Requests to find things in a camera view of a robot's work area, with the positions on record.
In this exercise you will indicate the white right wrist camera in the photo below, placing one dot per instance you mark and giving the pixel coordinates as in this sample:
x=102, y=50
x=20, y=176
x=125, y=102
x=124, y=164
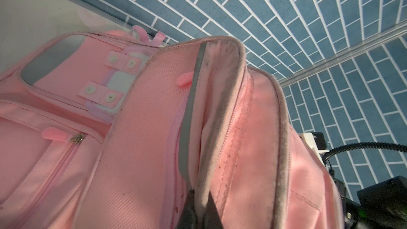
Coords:
x=316, y=142

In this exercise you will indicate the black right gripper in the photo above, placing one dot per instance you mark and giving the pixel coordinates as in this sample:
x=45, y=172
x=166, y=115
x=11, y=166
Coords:
x=382, y=206

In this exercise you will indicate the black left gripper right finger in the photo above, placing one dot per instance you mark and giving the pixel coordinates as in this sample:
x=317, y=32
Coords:
x=211, y=218

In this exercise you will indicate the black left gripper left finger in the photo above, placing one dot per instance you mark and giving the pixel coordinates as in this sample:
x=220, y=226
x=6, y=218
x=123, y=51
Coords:
x=187, y=219

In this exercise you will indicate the pink student backpack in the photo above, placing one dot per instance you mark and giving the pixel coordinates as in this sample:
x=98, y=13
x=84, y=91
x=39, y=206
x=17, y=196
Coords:
x=109, y=131

